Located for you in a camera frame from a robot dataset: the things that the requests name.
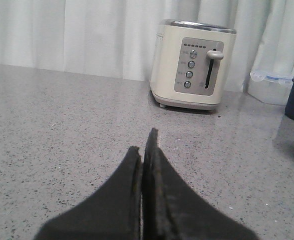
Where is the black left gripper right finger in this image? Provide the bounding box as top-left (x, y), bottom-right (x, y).
top-left (142, 128), bottom-right (258, 240)

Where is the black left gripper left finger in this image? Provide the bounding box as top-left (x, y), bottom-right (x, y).
top-left (35, 146), bottom-right (142, 240)

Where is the cream toaster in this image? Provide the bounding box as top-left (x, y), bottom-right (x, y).
top-left (150, 19), bottom-right (236, 111)

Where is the clear plastic food container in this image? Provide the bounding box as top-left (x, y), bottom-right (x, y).
top-left (248, 70), bottom-right (293, 106)

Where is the white curtain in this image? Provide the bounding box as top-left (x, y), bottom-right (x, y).
top-left (0, 0), bottom-right (294, 92)

